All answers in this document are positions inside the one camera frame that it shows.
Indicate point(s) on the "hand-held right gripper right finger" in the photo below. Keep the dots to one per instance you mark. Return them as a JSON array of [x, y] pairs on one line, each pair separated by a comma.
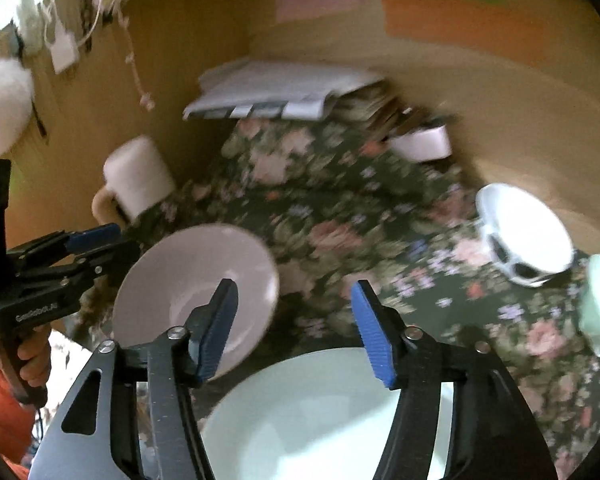
[[375, 335]]

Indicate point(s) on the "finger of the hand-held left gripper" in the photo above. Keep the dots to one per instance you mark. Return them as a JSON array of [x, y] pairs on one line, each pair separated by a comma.
[[92, 237], [105, 260]]

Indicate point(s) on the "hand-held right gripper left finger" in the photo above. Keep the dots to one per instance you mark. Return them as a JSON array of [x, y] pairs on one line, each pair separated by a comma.
[[217, 330]]

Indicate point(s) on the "pink bowl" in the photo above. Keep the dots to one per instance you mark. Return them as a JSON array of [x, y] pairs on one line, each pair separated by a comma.
[[180, 285]]

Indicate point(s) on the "mint green plate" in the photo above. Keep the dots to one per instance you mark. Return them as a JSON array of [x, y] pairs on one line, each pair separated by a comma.
[[305, 420]]

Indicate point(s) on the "person's left forearm orange sleeve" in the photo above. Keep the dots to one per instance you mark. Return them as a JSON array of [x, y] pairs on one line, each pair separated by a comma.
[[0, 420]]

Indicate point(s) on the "person's left hand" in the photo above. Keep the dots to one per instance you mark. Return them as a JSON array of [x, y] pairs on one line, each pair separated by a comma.
[[34, 355]]

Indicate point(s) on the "floral tablecloth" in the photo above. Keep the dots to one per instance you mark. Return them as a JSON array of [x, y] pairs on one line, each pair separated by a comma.
[[340, 220]]

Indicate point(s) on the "white fluffy pompom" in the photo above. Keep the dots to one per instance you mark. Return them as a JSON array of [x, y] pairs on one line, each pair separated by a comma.
[[2, 105]]

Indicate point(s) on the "white bowl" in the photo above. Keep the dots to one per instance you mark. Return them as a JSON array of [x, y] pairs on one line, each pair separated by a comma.
[[525, 225]]

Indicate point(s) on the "white fluffy headband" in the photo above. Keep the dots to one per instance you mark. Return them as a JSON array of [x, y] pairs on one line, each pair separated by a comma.
[[30, 22]]

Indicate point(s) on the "stack of books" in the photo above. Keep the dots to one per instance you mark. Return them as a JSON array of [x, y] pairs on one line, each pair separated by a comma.
[[375, 110]]

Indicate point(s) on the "black patterned headband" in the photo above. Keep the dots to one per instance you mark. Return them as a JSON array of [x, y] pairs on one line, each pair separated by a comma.
[[84, 10]]

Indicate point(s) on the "stack of white papers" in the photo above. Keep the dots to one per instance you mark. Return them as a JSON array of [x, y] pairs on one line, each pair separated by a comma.
[[280, 85]]

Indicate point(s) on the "orange sticky note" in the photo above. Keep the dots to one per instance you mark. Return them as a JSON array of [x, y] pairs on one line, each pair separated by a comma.
[[460, 25]]

